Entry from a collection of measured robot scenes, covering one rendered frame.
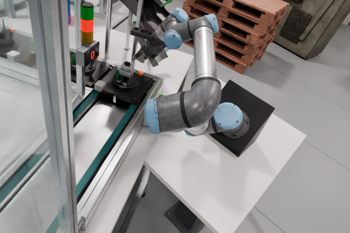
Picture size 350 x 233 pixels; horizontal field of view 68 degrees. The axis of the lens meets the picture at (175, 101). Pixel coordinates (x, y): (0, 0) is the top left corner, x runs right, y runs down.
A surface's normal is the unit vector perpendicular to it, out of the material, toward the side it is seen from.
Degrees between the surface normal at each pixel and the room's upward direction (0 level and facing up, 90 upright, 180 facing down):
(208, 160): 0
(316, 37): 90
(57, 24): 90
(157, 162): 0
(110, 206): 0
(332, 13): 90
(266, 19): 90
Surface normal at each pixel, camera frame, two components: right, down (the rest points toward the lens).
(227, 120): -0.23, -0.28
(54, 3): 0.94, 0.32
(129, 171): 0.21, -0.76
